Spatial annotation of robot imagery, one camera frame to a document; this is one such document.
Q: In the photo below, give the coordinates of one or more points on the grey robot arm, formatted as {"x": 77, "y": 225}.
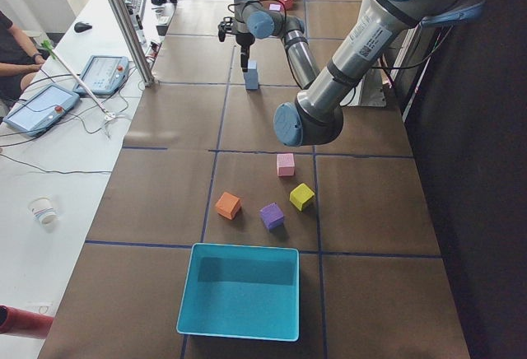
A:
{"x": 315, "y": 117}

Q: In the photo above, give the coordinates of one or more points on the black computer mouse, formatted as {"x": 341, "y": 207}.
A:
{"x": 80, "y": 27}

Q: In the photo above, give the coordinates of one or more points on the teach pendant near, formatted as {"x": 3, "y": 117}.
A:
{"x": 42, "y": 111}

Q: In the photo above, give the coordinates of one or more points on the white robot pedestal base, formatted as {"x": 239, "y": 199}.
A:
{"x": 369, "y": 92}

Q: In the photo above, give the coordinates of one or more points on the aluminium frame post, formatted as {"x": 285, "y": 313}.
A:
{"x": 134, "y": 47}

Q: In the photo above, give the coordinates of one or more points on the teach pendant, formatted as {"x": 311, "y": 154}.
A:
{"x": 42, "y": 111}
{"x": 104, "y": 74}

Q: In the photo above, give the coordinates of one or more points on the orange foam block left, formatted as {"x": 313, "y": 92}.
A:
{"x": 228, "y": 205}

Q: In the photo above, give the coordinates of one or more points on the teal plastic bin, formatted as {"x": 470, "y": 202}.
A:
{"x": 241, "y": 291}

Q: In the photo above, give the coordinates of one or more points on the purple foam block left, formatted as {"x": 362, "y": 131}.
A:
{"x": 272, "y": 216}

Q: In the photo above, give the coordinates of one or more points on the pink foam block left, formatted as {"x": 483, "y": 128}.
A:
{"x": 286, "y": 165}

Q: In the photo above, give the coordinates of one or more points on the teach pendant far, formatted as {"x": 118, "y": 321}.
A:
{"x": 104, "y": 74}

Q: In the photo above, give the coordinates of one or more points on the yellow foam block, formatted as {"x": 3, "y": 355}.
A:
{"x": 301, "y": 197}

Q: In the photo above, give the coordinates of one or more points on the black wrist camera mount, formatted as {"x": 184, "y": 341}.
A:
{"x": 225, "y": 28}

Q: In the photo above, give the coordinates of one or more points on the red cylinder object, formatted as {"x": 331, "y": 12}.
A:
{"x": 23, "y": 323}

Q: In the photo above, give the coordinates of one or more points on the pink foam block right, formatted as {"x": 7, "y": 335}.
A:
{"x": 288, "y": 4}

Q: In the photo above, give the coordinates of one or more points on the light blue foam block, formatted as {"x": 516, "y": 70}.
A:
{"x": 251, "y": 78}
{"x": 252, "y": 67}

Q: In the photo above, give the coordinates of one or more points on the pink foam block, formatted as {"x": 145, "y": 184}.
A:
{"x": 286, "y": 165}
{"x": 288, "y": 4}

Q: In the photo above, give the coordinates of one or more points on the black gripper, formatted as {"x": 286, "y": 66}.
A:
{"x": 244, "y": 40}

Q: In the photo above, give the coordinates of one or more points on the white stick green tip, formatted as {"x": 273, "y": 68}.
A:
{"x": 45, "y": 44}

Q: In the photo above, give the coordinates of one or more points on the seated person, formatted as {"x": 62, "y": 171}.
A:
{"x": 20, "y": 61}

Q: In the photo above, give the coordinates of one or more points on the paper cup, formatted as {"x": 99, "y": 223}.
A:
{"x": 44, "y": 213}

